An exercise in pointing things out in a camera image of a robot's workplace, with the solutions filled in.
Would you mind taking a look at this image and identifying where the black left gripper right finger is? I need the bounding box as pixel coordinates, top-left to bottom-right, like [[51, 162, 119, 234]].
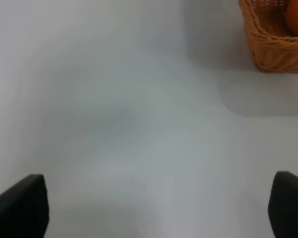
[[268, 171, 298, 238]]

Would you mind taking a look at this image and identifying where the woven wicker basket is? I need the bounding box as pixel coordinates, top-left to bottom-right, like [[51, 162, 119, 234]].
[[238, 0, 298, 73]]

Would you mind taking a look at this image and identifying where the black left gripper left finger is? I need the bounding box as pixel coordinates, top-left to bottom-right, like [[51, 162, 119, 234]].
[[0, 174, 50, 238]]

